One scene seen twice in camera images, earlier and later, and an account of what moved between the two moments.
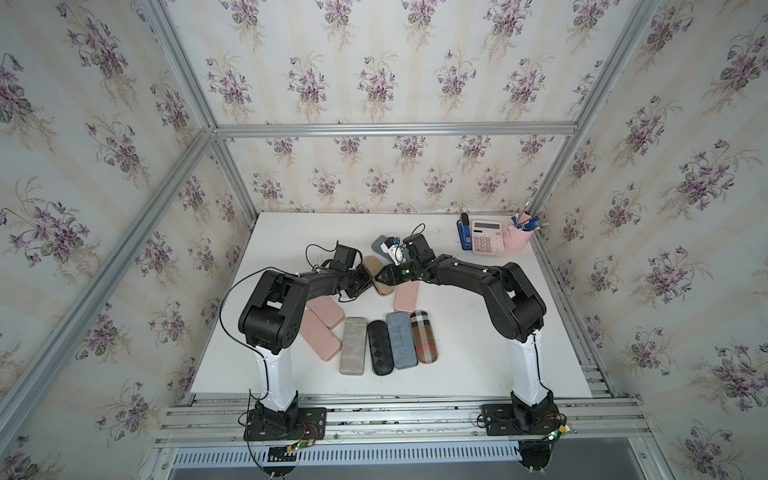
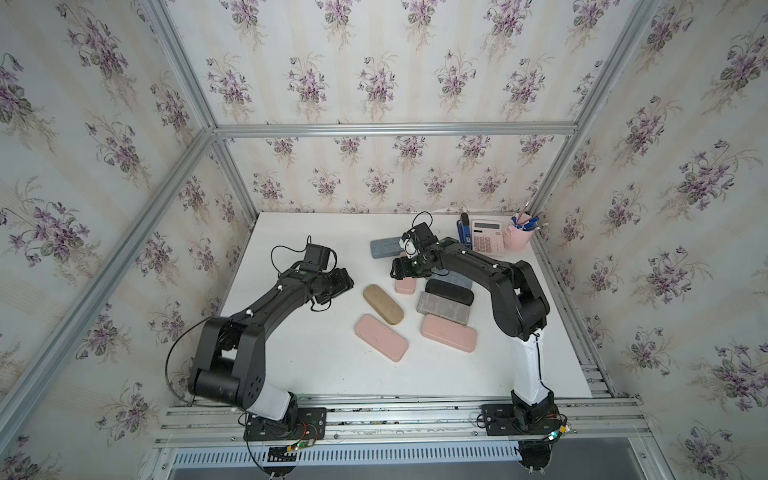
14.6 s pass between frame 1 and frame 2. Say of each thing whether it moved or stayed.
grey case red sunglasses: moved
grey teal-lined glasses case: stayed
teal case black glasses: moved
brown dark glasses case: moved
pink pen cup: stayed
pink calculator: stayed
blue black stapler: stayed
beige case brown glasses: moved
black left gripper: moved
